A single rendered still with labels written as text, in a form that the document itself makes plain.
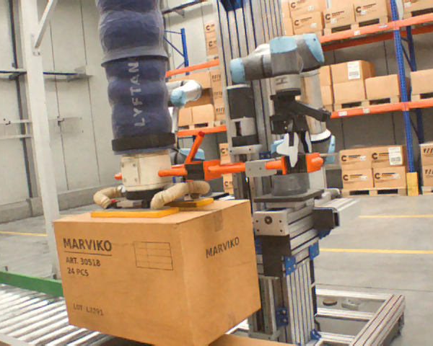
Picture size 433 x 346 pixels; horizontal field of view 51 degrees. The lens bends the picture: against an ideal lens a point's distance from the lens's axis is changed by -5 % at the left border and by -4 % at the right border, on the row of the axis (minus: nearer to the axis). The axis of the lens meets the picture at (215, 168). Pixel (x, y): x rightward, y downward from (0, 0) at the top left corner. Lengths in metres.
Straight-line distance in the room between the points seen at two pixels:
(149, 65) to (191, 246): 0.62
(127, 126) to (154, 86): 0.16
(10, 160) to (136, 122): 10.29
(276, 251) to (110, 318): 0.69
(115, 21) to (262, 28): 0.83
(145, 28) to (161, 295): 0.86
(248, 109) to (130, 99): 0.73
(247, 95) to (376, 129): 8.02
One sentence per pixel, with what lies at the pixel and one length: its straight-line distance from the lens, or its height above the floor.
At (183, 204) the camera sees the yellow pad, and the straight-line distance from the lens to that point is 1.66.
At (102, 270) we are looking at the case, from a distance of 1.64.
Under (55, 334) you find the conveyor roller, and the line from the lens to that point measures 2.19.
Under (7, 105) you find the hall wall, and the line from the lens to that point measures 11.94.
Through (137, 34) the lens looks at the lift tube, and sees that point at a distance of 1.62.
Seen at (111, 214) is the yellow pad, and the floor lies 1.08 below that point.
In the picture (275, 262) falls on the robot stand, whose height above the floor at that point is 0.79.
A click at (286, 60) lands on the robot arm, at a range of 1.33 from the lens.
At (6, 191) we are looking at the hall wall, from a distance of 11.71.
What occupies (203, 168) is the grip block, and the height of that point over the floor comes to 1.21.
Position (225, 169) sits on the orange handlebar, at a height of 1.20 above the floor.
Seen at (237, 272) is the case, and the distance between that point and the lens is 1.61.
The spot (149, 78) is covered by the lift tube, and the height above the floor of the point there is 1.52.
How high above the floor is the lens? 1.29
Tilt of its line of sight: 3 degrees down
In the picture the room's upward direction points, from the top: 6 degrees counter-clockwise
